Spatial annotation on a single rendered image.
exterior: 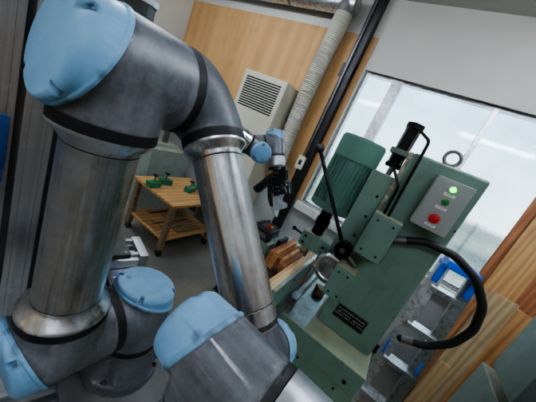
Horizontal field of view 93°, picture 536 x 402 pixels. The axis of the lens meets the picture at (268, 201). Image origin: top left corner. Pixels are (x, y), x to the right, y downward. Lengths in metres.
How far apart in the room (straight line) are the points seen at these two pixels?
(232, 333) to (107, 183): 0.22
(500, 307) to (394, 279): 1.27
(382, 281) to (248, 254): 0.73
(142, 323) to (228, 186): 0.32
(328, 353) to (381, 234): 0.46
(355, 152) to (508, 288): 1.60
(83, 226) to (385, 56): 2.48
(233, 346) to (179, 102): 0.26
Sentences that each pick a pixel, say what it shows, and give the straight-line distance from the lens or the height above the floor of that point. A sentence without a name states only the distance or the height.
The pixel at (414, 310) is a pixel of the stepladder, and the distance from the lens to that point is 1.75.
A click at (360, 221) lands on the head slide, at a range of 1.01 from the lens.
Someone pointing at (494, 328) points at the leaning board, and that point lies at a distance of 2.25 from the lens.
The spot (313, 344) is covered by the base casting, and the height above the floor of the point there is 0.78.
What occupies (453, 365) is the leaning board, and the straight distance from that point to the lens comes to 2.34.
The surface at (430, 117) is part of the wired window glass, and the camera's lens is 2.48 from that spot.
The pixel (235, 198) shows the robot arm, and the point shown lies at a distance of 0.35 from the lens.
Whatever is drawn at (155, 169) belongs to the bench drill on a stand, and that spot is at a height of 0.48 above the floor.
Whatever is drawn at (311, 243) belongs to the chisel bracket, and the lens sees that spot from 1.12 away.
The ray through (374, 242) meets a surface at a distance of 0.90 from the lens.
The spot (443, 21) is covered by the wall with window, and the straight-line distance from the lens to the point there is 2.66.
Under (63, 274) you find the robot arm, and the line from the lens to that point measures 0.42.
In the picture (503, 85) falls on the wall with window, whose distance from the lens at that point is 2.50.
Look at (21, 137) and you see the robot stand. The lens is 0.54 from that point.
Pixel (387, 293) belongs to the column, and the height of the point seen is 1.06.
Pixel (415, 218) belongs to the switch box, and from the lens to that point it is 0.90.
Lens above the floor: 1.42
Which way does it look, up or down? 16 degrees down
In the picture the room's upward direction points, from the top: 24 degrees clockwise
